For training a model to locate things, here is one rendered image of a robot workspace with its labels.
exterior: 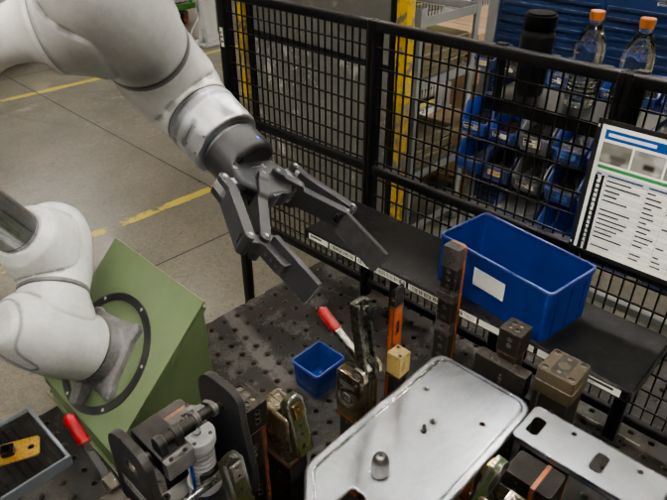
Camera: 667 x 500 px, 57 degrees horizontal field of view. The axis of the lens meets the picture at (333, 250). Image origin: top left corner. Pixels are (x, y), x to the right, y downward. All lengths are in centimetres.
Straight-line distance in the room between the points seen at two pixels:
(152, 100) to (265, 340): 119
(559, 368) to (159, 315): 87
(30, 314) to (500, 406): 95
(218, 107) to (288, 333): 120
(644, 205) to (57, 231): 122
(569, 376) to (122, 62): 96
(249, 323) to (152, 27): 136
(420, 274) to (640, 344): 50
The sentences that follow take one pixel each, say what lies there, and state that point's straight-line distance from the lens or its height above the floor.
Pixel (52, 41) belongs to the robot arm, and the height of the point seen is 175.
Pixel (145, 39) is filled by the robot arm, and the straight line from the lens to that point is 66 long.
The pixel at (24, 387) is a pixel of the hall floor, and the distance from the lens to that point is 297.
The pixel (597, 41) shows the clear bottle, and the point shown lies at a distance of 143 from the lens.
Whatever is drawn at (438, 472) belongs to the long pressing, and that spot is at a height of 100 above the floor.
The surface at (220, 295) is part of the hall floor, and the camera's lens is 320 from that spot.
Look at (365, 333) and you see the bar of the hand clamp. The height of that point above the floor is 114.
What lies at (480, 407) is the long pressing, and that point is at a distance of 125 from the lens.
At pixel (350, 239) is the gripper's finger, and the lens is 73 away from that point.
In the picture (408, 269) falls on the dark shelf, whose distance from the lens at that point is 154.
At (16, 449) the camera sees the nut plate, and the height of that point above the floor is 116.
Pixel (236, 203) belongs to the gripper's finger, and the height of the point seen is 159.
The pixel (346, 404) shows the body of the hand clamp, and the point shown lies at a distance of 127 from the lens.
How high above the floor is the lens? 189
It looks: 33 degrees down
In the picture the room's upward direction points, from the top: straight up
